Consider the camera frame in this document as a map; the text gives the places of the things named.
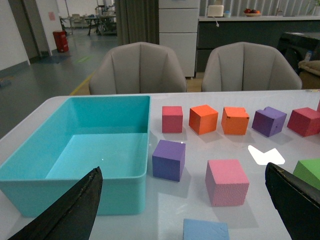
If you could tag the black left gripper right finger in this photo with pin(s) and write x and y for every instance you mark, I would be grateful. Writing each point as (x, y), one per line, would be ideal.
(297, 202)

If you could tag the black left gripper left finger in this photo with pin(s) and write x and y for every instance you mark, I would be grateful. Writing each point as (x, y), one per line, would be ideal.
(72, 216)

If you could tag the light blue foam cube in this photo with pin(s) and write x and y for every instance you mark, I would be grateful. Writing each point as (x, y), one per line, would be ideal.
(204, 230)

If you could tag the green foam block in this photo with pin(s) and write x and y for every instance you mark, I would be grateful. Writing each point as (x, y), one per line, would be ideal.
(308, 170)

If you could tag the pink foam cube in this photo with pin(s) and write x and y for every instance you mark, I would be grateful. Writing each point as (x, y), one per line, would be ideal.
(226, 183)

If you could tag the dark red foam cube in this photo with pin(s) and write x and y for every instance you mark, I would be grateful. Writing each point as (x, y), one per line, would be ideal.
(304, 121)

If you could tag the notched purple foam cube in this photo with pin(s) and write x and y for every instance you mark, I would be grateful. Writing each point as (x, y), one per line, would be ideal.
(268, 121)

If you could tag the teal plastic bin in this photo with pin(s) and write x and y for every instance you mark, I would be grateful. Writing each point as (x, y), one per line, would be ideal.
(108, 132)

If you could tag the chipped orange foam cube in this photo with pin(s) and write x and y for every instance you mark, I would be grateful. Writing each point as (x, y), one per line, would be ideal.
(234, 120)

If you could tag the beige cushion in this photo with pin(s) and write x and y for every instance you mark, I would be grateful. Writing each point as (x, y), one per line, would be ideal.
(312, 66)

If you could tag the right beige chair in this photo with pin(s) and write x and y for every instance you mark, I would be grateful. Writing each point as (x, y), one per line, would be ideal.
(245, 66)

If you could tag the beige chair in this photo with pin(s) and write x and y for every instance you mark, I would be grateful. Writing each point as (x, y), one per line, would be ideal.
(245, 66)
(138, 68)

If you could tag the black armchair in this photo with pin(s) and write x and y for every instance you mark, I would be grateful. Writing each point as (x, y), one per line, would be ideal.
(299, 46)

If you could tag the left beige chair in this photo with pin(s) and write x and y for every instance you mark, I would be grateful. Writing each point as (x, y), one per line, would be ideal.
(138, 68)

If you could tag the dark grey counter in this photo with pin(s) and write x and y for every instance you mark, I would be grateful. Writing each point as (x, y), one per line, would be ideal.
(265, 30)

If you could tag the background work table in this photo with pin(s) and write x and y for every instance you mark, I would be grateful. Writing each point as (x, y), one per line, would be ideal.
(103, 24)

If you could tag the fruit bowl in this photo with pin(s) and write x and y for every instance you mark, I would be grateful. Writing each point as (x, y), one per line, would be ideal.
(252, 12)

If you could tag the grey curtain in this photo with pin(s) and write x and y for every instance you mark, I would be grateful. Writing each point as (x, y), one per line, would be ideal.
(137, 21)

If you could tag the white toaster appliance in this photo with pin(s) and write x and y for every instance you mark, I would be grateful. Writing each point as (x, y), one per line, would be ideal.
(215, 11)

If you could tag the white drawer cabinet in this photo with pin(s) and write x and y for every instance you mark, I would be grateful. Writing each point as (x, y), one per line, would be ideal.
(178, 28)

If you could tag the pink wall sign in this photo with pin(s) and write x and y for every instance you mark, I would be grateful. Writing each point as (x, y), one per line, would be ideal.
(52, 16)

